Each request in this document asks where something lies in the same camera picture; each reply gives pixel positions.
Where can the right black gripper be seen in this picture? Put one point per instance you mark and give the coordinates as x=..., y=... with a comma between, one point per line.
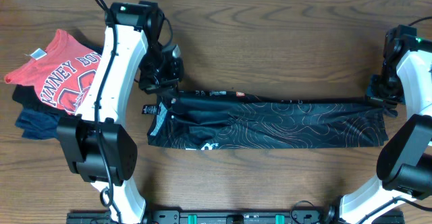
x=372, y=93

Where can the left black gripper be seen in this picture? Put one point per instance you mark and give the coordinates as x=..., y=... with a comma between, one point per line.
x=168, y=86

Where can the black orange-patterned jersey shirt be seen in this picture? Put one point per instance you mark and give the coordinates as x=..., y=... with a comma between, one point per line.
x=217, y=120

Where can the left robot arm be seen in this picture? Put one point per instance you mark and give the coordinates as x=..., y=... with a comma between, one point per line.
x=94, y=140

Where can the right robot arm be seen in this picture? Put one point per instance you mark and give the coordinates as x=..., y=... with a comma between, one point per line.
x=403, y=173

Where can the red printed folded t-shirt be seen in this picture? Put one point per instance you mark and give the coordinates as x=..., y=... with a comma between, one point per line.
x=62, y=77

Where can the navy blue folded t-shirt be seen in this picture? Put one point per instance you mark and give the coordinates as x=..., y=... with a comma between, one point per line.
x=40, y=125

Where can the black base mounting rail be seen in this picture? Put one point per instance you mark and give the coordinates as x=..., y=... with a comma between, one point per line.
x=306, y=215

